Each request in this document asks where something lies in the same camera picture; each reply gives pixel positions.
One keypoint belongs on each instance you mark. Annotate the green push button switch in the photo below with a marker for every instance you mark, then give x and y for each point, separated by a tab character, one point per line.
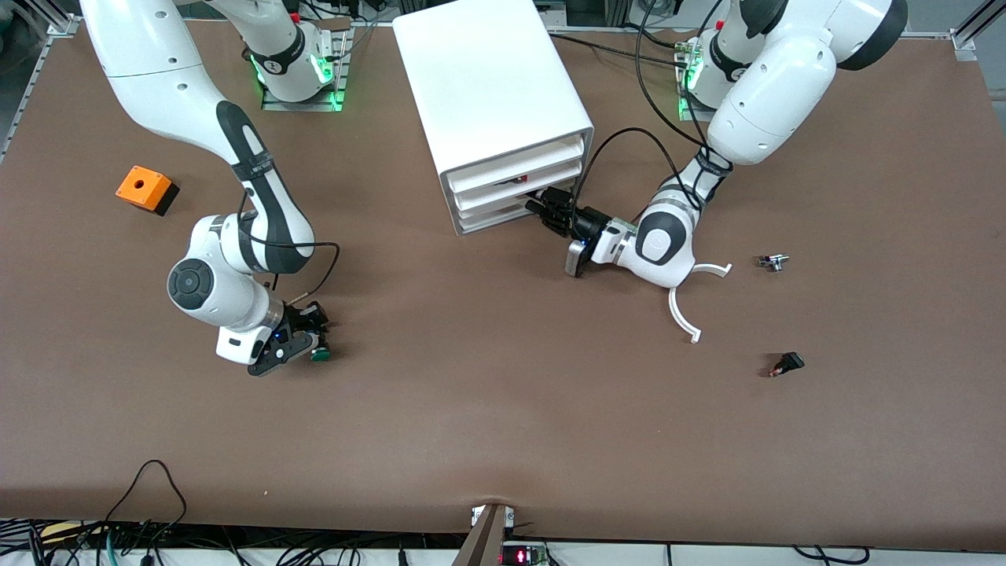
321	355

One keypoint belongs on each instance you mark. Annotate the white plastic drawer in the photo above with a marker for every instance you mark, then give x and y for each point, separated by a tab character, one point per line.
479	178
479	196
479	218

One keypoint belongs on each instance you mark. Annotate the small red black component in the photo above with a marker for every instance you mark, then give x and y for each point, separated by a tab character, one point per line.
519	179

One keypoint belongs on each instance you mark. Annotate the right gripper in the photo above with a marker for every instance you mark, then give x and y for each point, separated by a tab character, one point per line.
299	320

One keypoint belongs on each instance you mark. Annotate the white drawer cabinet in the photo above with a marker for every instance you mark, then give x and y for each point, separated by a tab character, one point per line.
487	79

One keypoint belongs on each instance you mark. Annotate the device with red display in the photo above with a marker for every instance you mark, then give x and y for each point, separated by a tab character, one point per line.
523	556

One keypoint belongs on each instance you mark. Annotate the small black switch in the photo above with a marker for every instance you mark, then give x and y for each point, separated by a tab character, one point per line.
792	362

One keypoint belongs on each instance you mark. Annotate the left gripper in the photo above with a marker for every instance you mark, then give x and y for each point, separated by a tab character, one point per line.
588	224

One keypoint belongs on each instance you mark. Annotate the aluminium table frame rail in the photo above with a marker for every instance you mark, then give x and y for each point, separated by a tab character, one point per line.
965	39
64	26

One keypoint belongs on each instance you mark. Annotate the orange button enclosure box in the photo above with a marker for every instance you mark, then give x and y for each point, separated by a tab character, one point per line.
153	189

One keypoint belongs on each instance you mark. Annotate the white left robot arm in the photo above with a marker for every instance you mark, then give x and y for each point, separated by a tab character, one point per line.
778	102

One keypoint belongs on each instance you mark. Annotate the small silver knob part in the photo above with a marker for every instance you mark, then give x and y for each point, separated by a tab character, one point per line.
776	262

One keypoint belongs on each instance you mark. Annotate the white curved plastic arc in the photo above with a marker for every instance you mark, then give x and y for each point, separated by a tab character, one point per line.
673	310

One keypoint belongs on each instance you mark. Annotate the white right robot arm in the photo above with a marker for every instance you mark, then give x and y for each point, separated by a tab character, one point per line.
157	71

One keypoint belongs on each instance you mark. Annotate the brown camera support post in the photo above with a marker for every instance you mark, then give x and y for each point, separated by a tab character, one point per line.
483	542

